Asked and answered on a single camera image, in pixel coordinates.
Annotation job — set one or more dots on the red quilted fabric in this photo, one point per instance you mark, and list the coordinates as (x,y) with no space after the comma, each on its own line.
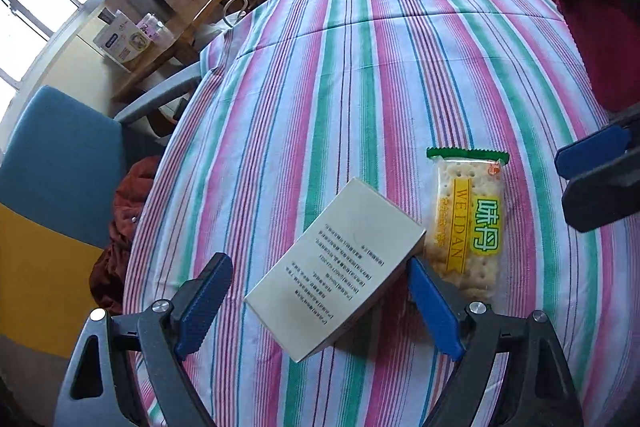
(605,42)

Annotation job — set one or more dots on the beige cardboard box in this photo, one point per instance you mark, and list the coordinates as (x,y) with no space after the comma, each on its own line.
(340,267)

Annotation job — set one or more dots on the small pale purple bottle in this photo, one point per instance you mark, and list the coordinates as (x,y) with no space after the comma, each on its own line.
(155,29)

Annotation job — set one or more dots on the dark red cloth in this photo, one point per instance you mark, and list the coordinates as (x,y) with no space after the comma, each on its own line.
(125,217)

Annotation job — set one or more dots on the striped tablecloth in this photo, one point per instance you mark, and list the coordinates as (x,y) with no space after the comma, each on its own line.
(350,82)

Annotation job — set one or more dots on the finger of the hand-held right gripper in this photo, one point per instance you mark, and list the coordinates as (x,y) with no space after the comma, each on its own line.
(605,197)
(592,154)

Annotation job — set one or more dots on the wooden side desk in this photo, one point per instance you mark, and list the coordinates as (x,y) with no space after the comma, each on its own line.
(175,42)

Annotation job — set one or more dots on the white printed box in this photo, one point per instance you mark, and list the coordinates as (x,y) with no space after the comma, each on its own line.
(120,39)

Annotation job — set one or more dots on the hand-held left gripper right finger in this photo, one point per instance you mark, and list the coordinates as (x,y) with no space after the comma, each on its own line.
(435,307)

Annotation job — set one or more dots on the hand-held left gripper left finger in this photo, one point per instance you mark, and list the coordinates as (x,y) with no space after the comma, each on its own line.
(200,307)

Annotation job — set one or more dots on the grey yellow blue chair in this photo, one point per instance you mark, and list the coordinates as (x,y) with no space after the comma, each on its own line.
(55,147)

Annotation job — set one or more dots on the cracker packet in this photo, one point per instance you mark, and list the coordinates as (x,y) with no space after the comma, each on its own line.
(470,227)

